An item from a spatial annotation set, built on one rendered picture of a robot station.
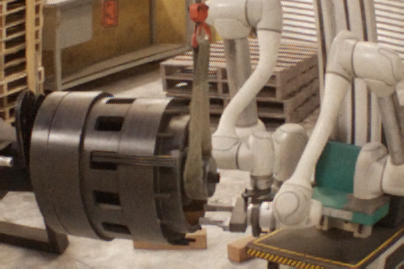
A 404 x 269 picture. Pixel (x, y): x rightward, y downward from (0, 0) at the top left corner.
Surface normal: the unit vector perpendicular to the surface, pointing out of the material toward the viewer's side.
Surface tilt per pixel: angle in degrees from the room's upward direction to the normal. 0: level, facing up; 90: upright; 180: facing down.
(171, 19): 90
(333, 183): 90
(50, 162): 68
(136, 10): 90
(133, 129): 37
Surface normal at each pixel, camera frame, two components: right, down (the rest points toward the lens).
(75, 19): 0.76, 0.13
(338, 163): -0.72, 0.22
